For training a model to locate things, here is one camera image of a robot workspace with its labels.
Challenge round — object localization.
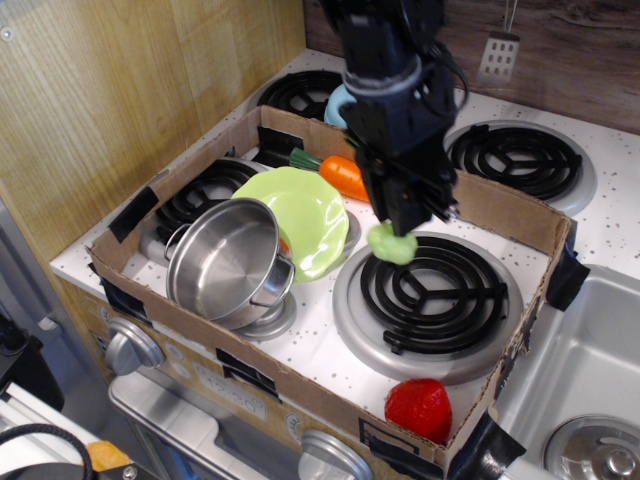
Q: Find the orange toy carrot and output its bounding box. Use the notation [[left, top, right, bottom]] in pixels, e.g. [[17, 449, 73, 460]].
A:
[[289, 147, 369, 202]]

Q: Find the front right black burner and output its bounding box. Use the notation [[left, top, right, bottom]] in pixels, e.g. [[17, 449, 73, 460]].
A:
[[332, 232, 524, 385]]

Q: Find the silver front left knob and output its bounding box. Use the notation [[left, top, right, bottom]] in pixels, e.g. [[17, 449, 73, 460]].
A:
[[105, 317, 165, 376]]

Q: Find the black cable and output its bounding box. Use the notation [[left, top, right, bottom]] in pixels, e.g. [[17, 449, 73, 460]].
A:
[[0, 423, 95, 480]]

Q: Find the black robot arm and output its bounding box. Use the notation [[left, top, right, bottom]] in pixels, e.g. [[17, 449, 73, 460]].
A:
[[321, 1, 457, 236]]

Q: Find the light green plastic plate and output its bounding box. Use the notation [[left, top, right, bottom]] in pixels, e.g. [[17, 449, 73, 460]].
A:
[[232, 167, 349, 283]]

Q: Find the hanging metal spatula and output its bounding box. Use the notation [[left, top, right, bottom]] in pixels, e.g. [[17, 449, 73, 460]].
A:
[[476, 0, 520, 87]]

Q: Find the red toy strawberry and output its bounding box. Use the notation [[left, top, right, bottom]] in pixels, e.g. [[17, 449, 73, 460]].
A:
[[384, 378, 453, 444]]

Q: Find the black burner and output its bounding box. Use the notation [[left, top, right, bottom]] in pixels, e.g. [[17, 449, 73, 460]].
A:
[[445, 120, 597, 216], [332, 232, 524, 385], [246, 70, 342, 120], [139, 157, 267, 266]]

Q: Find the silver sink drain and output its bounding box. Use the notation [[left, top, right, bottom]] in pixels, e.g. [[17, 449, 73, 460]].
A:
[[542, 415, 639, 479]]

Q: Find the front left black burner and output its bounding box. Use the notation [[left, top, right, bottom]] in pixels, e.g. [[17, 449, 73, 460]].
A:
[[139, 157, 267, 266]]

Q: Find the light blue plastic bowl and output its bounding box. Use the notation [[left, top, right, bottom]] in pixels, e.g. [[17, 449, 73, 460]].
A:
[[324, 84, 356, 129]]

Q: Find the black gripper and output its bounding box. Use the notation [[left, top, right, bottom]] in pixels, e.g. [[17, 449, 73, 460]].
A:
[[340, 62, 457, 237]]

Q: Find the green toy broccoli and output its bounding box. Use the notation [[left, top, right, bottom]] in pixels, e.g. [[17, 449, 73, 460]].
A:
[[367, 223, 418, 265]]

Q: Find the back right black burner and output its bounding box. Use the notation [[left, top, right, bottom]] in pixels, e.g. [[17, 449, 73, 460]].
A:
[[445, 120, 597, 216]]

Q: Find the silver oven door handle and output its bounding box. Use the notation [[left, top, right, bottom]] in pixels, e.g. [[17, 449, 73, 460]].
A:
[[109, 373, 298, 479]]

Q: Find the orange object bottom left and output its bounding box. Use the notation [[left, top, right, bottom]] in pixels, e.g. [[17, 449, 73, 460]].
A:
[[86, 440, 131, 472]]

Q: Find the steel sink basin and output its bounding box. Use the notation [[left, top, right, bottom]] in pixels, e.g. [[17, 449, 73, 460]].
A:
[[496, 266, 639, 479]]

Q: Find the silver front middle knob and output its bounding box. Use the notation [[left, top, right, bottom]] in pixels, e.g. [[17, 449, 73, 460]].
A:
[[298, 429, 374, 480]]

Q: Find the brown cardboard fence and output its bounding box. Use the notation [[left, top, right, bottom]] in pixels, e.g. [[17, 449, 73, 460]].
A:
[[89, 106, 582, 473]]

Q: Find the small steel pot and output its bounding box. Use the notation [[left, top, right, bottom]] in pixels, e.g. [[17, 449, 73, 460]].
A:
[[165, 198, 296, 330]]

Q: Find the back left black burner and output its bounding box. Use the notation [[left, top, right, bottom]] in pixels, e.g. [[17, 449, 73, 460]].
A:
[[246, 70, 342, 120]]

